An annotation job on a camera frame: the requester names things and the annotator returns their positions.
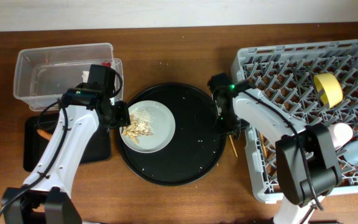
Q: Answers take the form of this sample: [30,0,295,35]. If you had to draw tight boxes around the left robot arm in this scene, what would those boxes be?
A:
[0,65,130,223]

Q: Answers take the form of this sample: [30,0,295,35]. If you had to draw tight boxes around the grey plate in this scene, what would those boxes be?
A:
[119,100,175,153]

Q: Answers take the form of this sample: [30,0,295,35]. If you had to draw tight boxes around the yellow bowl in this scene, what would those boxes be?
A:
[313,73,343,108]

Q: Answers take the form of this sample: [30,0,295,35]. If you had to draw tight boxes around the carrot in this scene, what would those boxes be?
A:
[37,129,52,141]

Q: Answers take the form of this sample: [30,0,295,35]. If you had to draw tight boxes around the peanut and rice scraps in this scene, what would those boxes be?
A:
[121,108,154,144]

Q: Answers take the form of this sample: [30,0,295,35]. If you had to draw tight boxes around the wooden chopstick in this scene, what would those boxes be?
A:
[228,135,238,157]
[259,133,268,159]

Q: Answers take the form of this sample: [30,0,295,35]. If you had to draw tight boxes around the black rectangular tray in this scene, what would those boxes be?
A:
[23,116,111,172]

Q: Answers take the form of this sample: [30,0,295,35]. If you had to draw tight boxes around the grey dishwasher rack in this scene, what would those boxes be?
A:
[231,39,358,203]

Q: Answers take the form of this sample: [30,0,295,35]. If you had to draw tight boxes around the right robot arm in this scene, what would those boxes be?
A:
[208,73,342,223]

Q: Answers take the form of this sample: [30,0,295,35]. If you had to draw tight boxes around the red wrapper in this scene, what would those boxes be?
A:
[101,62,111,67]

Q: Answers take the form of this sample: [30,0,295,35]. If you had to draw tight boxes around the black round tray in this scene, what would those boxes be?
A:
[116,83,226,186]

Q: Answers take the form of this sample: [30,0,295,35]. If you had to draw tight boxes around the clear plastic bin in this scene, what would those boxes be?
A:
[13,43,124,111]

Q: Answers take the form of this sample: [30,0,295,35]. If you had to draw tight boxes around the crumpled white tissue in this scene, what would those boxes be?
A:
[81,71,90,83]

